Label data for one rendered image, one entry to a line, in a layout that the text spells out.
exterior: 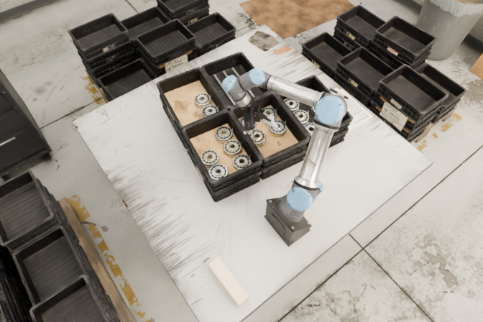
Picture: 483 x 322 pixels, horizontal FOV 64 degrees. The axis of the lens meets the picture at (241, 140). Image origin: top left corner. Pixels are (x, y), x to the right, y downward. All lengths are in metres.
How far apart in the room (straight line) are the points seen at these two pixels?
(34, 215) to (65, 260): 0.34
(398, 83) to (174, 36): 1.85
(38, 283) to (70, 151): 1.24
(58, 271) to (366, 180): 1.87
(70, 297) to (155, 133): 1.03
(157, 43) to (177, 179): 1.46
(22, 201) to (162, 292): 1.05
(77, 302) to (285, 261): 1.12
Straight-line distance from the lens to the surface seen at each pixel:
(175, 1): 3.79
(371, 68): 3.41
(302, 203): 1.75
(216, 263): 1.98
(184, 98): 2.44
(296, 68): 2.80
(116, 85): 3.42
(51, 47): 4.43
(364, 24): 3.83
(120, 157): 2.42
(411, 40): 3.60
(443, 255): 3.12
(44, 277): 2.61
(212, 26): 3.64
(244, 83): 1.78
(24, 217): 2.69
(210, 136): 2.24
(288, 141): 2.23
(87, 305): 2.35
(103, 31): 3.61
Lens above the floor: 2.65
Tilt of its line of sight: 55 degrees down
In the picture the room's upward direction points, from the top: straight up
